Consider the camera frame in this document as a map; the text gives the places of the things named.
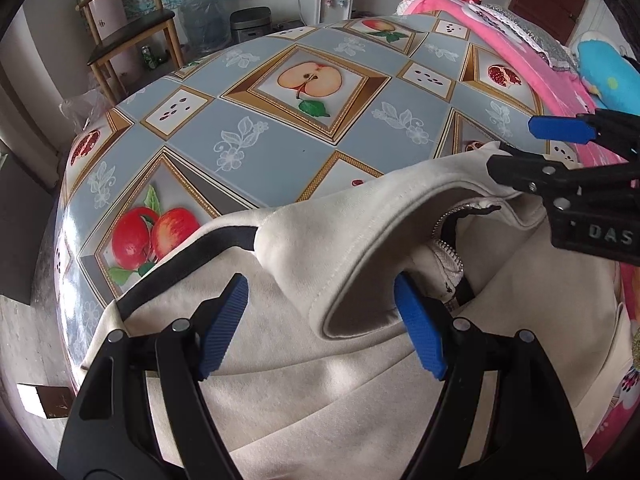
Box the clear plastic bag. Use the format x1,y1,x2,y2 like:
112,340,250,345
60,90,121,131

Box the cream zip jacket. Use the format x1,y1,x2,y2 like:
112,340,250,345
107,140,638,480

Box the wooden chair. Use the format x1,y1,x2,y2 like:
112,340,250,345
75,0,188,106

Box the dark rice cooker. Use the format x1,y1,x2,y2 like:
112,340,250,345
230,6,273,43

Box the white curtain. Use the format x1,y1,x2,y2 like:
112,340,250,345
0,5,71,186

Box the empty clear water jug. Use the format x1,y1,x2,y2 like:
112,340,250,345
179,0,233,56

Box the brown wooden door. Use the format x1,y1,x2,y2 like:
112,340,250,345
510,0,598,46

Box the white water dispenser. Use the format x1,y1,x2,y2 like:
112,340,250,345
300,0,356,26

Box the pink floral blanket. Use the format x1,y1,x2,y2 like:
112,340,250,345
397,0,640,473

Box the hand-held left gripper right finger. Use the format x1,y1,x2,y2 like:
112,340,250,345
392,275,587,480

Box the fruit print tablecloth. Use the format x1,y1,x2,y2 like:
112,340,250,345
52,12,591,376

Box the dark grey cabinet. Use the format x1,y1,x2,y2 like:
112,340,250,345
0,155,56,306

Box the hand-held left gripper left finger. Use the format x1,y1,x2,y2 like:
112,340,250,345
57,272,251,480

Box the brown and white box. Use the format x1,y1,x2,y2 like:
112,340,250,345
17,382,76,418

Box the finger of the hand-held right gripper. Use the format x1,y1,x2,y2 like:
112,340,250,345
486,152,640,211
529,109,640,158

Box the blue plush toy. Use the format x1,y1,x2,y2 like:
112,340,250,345
575,30,640,111

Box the grey quilted cushion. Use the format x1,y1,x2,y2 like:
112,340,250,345
470,2,576,73

